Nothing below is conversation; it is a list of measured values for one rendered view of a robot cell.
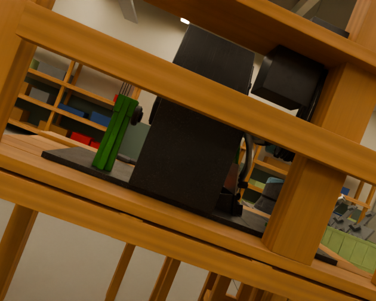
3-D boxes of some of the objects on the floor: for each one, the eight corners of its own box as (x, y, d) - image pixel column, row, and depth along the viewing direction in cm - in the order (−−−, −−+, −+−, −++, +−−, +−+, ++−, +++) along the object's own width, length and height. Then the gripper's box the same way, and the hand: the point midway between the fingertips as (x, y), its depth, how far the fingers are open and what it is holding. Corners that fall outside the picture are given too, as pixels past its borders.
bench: (-13, 293, 142) (49, 135, 141) (246, 372, 159) (303, 232, 158) (-177, 441, 73) (-56, 132, 72) (314, 555, 90) (415, 305, 89)
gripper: (283, 137, 127) (239, 132, 124) (293, 119, 119) (246, 114, 116) (289, 150, 121) (242, 146, 118) (299, 132, 113) (250, 128, 110)
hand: (248, 135), depth 115 cm, fingers closed on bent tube, 3 cm apart
